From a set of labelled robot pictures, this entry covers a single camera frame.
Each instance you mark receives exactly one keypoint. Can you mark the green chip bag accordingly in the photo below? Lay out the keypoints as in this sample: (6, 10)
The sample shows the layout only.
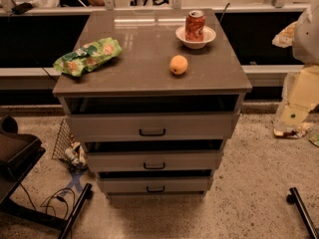
(88, 57)

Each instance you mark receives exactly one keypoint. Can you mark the drawer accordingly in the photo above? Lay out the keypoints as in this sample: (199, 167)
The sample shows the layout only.
(155, 185)
(90, 128)
(154, 161)

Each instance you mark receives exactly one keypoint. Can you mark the red coke can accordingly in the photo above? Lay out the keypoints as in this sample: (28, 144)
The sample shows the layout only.
(194, 24)

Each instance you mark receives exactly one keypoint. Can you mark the white paper bowl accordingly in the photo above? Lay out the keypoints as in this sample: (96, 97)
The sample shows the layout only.
(206, 36)

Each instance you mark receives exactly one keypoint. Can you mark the grey drawer cabinet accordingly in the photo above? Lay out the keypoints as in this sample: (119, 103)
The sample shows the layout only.
(139, 82)

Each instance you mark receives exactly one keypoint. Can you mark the bottom drawer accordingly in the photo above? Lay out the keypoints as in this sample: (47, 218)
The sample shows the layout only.
(155, 185)

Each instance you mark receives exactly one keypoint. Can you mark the orange fruit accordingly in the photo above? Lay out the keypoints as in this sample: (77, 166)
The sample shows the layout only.
(178, 65)

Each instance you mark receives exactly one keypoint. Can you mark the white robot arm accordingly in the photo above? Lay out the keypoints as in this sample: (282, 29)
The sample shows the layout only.
(300, 94)

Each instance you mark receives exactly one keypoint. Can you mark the top drawer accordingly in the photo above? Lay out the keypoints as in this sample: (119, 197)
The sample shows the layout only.
(90, 128)

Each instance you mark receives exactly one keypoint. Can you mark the middle drawer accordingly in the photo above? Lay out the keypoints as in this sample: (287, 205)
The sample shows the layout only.
(154, 161)

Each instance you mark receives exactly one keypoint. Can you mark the black bar right floor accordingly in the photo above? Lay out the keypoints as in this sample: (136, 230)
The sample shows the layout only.
(294, 197)

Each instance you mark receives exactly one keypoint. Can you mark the wire mesh basket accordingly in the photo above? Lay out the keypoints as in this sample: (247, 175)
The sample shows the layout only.
(68, 151)

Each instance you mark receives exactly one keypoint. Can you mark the black cart left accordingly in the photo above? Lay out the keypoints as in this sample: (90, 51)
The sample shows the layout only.
(19, 152)

